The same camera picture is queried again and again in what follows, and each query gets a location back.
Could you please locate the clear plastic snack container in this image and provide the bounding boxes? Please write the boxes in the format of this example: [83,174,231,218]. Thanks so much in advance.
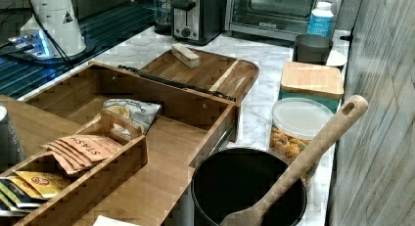
[270,98,333,164]

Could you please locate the green black tea packet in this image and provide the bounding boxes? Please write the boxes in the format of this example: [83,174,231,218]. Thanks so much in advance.
[0,179,42,212]

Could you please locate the wooden tea bag organizer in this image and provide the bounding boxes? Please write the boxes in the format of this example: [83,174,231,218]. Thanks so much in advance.
[1,109,148,226]

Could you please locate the silver chip bag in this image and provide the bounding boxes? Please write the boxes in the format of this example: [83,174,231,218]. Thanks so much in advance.
[103,99,161,134]

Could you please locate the glass blender jar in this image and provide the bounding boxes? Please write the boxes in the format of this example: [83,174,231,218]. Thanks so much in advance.
[154,0,171,35]

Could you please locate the wooden serving tray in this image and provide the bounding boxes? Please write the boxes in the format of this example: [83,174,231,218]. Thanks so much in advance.
[141,48,259,103]

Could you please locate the black silver toaster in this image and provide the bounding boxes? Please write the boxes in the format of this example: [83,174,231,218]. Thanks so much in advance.
[171,0,226,45]

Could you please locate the white blue labelled bottle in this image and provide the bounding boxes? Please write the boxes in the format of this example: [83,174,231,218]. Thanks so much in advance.
[306,1,334,37]

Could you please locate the teal box with wooden lid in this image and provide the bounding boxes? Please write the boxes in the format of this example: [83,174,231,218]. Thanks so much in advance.
[279,62,344,113]

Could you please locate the dark grey metal cup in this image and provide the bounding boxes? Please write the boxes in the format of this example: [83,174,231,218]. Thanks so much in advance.
[293,33,334,66]

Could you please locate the orange Stash tea packets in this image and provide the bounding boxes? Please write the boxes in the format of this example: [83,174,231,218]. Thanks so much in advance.
[42,135,121,174]

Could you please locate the white paper napkin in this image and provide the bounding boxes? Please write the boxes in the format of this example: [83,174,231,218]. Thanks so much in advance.
[92,215,139,226]

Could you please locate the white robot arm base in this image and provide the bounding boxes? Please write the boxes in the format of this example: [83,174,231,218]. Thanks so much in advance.
[21,0,86,60]

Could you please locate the white plate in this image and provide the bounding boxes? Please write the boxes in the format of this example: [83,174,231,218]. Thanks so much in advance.
[326,50,346,68]

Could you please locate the wooden spoon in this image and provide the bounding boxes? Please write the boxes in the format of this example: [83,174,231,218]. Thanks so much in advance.
[219,95,368,226]

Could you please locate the small wooden block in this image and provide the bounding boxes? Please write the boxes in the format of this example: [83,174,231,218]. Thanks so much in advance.
[171,43,200,68]

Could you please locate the yellow tea packet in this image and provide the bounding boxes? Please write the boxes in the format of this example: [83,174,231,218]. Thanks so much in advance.
[7,171,70,199]

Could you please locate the black saucepan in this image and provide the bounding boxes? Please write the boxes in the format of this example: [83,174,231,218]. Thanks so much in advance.
[191,148,307,226]

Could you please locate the stainless toaster oven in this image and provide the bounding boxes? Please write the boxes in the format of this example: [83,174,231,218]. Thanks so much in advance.
[225,0,343,41]

